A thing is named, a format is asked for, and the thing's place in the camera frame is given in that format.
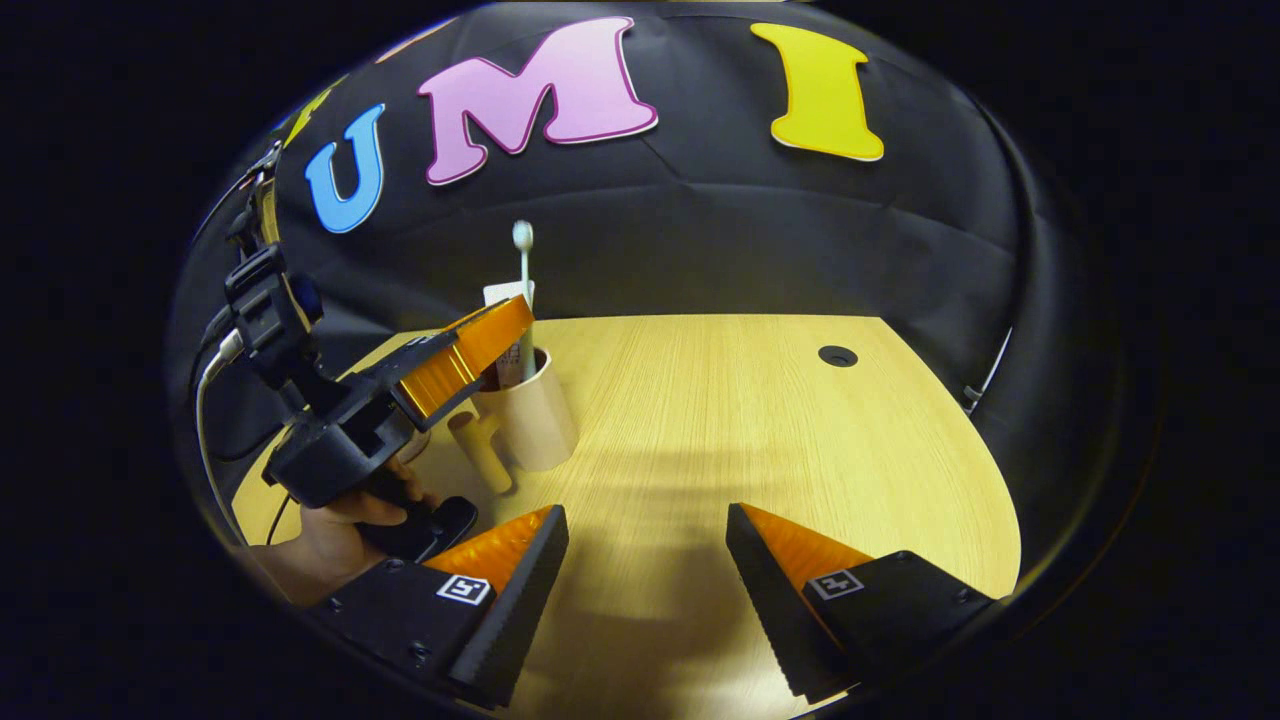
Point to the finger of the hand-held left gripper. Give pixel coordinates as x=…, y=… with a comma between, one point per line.
x=470, y=350

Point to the white toothpaste tube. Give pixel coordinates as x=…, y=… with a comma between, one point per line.
x=508, y=292

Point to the wooden desktop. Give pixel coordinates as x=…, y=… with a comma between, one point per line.
x=750, y=430

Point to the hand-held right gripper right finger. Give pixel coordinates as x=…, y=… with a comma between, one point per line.
x=780, y=620

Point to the beige cup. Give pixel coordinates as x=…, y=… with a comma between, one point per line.
x=540, y=425

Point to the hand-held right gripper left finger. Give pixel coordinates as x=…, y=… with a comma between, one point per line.
x=510, y=620

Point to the black backdrop cloth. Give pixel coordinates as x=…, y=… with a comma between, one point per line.
x=800, y=250

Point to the pale green toothbrush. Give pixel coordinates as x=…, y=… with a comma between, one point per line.
x=523, y=238

